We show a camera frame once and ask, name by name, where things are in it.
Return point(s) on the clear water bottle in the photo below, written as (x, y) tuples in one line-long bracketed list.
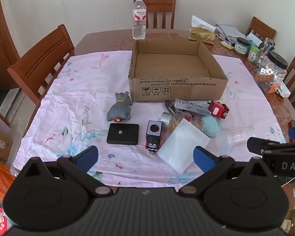
[(139, 19)]

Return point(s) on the grey dog toy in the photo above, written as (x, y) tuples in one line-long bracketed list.
[(119, 109)]

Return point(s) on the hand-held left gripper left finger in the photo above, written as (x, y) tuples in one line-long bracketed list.
[(87, 157)]

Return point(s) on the gold tissue pack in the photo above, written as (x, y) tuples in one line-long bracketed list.
[(201, 33)]

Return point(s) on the yellow sticky note pad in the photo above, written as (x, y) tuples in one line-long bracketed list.
[(226, 44)]

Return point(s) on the stack of grey papers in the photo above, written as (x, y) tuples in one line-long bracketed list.
[(229, 30)]

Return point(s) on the wooden door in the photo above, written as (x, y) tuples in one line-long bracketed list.
[(0, 54)]

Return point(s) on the clear plastic cup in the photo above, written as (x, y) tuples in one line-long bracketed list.
[(229, 139)]

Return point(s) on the clear pen holder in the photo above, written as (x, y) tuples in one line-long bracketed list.
[(266, 48)]

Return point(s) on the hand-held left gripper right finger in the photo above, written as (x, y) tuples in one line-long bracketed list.
[(204, 161)]

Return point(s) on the clear plastic packet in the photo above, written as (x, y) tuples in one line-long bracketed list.
[(191, 107)]

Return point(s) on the orange white small box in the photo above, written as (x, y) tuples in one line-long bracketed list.
[(281, 89)]

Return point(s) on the black square box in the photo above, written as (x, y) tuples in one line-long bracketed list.
[(123, 134)]

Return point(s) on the pink floral tablecloth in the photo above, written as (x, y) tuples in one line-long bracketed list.
[(76, 103)]

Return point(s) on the dark-lid glass jar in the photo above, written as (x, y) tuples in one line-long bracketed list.
[(242, 46)]

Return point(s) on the glitter jar silver lid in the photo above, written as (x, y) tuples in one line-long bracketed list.
[(169, 120)]

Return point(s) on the orange plastic bag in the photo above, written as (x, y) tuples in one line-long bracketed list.
[(0, 179)]

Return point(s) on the green-lid jar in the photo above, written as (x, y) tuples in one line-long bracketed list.
[(253, 54)]

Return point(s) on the large clear jar black lid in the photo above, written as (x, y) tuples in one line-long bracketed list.
[(271, 73)]

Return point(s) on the translucent white plastic box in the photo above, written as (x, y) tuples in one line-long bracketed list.
[(182, 147)]

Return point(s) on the cardboard box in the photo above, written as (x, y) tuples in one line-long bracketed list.
[(177, 73)]

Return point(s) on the white envelope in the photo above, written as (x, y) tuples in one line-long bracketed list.
[(253, 39)]

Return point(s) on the black robot block toy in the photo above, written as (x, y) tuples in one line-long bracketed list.
[(153, 137)]

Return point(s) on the teal egg-shaped case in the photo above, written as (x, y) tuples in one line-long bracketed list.
[(211, 126)]

